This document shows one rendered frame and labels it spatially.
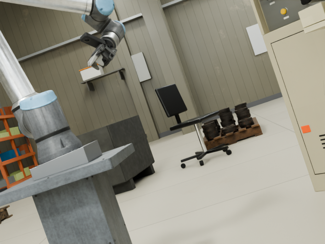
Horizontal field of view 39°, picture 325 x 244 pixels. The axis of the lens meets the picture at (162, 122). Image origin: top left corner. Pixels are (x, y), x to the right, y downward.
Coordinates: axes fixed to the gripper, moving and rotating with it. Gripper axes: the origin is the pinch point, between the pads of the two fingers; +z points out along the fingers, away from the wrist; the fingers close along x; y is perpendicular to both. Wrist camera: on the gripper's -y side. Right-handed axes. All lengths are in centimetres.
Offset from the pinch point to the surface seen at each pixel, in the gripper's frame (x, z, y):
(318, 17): -88, 12, 41
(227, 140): 167, -281, 222
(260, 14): -44, -75, 55
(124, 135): 200, -202, 106
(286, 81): -37, -53, 86
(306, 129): -32, -39, 109
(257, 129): 132, -293, 237
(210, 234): 26, 8, 106
